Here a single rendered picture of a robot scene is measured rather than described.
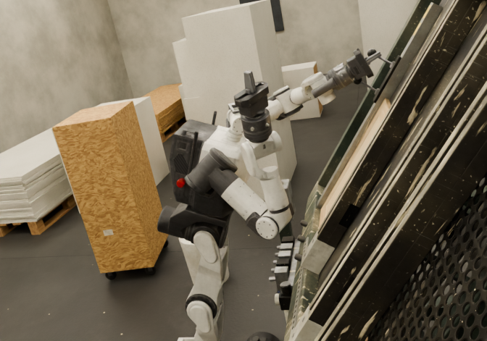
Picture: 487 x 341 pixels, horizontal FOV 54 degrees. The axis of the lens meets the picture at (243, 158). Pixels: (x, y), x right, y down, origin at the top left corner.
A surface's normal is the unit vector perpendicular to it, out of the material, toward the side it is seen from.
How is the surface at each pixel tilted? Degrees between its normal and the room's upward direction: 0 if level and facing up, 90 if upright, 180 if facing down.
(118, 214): 90
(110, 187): 90
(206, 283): 90
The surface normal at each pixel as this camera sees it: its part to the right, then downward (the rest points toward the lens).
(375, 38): -0.24, 0.37
